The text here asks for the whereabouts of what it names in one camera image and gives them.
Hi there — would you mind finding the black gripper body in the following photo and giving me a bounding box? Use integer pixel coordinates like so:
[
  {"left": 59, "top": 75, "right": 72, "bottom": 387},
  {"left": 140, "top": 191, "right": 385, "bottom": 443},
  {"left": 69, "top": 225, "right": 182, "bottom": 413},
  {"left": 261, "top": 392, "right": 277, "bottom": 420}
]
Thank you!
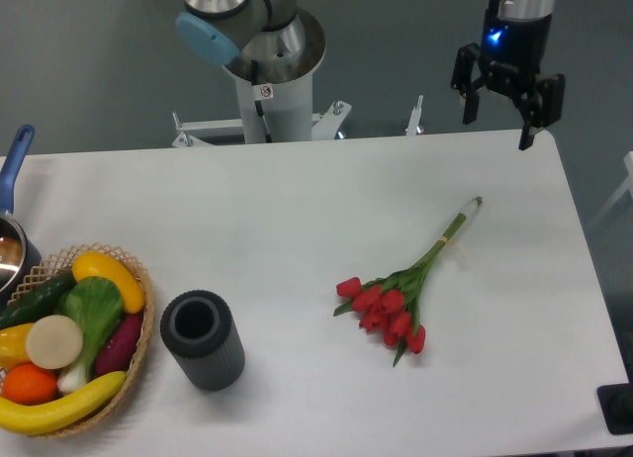
[{"left": 479, "top": 0, "right": 551, "bottom": 98}]

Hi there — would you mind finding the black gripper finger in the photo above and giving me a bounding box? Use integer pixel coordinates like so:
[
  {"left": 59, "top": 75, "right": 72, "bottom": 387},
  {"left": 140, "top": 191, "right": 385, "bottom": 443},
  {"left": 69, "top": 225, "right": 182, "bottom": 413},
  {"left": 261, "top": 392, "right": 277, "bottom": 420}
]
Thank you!
[
  {"left": 518, "top": 73, "right": 566, "bottom": 150},
  {"left": 450, "top": 44, "right": 483, "bottom": 125}
]

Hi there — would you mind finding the red tulip bouquet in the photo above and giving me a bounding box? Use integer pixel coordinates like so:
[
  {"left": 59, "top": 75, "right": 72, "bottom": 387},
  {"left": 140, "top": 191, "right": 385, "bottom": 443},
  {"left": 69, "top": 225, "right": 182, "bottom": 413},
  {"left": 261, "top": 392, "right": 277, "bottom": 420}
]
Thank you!
[{"left": 332, "top": 196, "right": 484, "bottom": 366}]

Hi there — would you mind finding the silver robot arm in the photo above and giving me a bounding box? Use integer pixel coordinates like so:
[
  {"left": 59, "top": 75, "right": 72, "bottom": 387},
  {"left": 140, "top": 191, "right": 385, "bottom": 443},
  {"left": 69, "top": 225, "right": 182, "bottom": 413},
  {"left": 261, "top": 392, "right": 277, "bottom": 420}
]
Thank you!
[{"left": 176, "top": 0, "right": 566, "bottom": 150}]

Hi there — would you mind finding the white furniture piece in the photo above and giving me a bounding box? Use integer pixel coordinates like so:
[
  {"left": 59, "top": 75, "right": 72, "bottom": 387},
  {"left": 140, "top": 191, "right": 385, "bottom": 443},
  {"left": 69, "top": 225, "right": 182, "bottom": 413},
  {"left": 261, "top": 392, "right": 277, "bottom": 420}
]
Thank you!
[{"left": 593, "top": 151, "right": 633, "bottom": 223}]

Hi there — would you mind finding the black device at table edge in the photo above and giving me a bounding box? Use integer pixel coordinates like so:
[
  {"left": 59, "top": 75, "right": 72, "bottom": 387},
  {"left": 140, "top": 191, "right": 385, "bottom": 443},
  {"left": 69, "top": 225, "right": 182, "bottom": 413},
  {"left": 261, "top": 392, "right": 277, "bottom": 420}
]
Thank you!
[{"left": 596, "top": 383, "right": 632, "bottom": 435}]

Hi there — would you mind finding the dark grey ribbed vase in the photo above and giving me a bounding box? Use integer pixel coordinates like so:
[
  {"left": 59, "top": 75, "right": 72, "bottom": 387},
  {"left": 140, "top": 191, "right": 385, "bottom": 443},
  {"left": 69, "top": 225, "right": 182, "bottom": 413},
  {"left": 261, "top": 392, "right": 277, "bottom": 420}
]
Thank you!
[{"left": 160, "top": 290, "right": 245, "bottom": 392}]

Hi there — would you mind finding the green bok choy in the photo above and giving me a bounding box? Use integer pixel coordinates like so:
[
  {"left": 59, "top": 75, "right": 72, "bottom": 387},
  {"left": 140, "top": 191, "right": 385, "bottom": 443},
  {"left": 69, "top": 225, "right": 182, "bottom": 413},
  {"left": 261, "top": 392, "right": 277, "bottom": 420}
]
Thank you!
[{"left": 55, "top": 277, "right": 123, "bottom": 395}]

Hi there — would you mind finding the purple sweet potato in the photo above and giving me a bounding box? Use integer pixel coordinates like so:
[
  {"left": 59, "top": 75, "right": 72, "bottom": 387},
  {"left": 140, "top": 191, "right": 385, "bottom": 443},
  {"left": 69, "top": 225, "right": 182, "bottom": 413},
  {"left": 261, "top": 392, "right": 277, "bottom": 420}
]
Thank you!
[{"left": 94, "top": 314, "right": 142, "bottom": 377}]

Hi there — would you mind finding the woven wicker basket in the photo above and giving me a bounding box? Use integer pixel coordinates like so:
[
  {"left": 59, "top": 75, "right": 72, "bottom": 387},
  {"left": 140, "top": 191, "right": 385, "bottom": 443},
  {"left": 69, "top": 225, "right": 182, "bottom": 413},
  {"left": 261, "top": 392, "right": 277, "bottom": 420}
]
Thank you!
[{"left": 1, "top": 243, "right": 154, "bottom": 437}]

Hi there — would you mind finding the green cucumber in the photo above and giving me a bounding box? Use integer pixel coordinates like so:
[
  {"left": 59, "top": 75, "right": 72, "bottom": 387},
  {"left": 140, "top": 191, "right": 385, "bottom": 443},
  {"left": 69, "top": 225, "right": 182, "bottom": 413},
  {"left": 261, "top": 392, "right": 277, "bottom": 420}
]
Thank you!
[{"left": 1, "top": 272, "right": 76, "bottom": 329}]

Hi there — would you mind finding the beige round disc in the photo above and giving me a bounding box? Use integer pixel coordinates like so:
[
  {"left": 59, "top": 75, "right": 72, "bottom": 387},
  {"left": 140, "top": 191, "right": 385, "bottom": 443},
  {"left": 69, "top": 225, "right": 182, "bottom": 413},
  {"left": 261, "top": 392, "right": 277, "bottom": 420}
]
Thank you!
[{"left": 26, "top": 315, "right": 83, "bottom": 370}]

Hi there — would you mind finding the yellow bell pepper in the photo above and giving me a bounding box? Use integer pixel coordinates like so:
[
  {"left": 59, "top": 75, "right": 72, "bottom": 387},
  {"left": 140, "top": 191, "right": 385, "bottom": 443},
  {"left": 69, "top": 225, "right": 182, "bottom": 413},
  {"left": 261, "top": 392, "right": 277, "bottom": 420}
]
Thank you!
[{"left": 0, "top": 322, "right": 34, "bottom": 370}]

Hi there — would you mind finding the orange fruit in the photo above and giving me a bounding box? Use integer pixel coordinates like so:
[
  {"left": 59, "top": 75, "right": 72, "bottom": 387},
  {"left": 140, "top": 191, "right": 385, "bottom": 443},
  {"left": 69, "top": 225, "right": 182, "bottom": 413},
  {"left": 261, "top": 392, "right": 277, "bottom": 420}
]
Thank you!
[{"left": 1, "top": 363, "right": 57, "bottom": 406}]

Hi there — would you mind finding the yellow banana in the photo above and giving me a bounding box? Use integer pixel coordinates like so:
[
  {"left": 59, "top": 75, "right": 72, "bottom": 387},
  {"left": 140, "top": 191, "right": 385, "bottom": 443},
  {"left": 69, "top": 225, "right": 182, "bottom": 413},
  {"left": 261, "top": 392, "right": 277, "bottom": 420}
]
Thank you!
[{"left": 1, "top": 371, "right": 127, "bottom": 436}]

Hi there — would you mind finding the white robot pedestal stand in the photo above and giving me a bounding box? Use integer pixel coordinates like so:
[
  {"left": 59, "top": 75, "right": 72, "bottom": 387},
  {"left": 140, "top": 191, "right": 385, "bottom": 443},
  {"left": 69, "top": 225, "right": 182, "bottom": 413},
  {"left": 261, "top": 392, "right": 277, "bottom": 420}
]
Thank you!
[{"left": 170, "top": 67, "right": 425, "bottom": 149}]

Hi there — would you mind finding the blue handled saucepan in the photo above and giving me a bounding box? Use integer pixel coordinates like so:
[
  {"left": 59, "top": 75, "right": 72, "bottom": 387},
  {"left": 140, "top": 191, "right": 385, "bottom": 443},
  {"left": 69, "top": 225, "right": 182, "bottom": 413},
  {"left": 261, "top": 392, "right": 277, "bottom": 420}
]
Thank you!
[{"left": 1, "top": 125, "right": 41, "bottom": 309}]

